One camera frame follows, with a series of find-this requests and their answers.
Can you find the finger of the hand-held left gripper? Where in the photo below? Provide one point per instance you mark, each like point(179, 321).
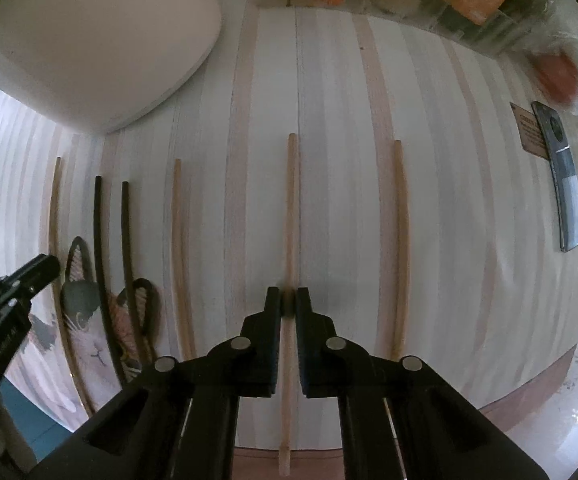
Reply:
point(39, 270)

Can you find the light wooden chopstick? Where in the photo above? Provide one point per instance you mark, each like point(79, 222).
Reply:
point(291, 210)
point(55, 210)

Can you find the beige round chopstick holder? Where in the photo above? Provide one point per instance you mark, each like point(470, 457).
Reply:
point(94, 35)

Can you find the small brown card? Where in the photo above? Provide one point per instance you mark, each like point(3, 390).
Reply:
point(526, 132)

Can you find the striped cat print tablecloth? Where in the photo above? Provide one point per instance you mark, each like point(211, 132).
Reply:
point(344, 160)

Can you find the dark smartphone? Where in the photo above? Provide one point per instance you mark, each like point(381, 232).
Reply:
point(566, 195)

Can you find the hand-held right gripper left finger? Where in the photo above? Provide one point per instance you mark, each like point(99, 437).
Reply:
point(274, 320)

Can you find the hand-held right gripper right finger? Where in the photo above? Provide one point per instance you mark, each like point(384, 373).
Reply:
point(303, 320)

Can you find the clear plastic bag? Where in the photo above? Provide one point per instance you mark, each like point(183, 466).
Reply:
point(559, 70)

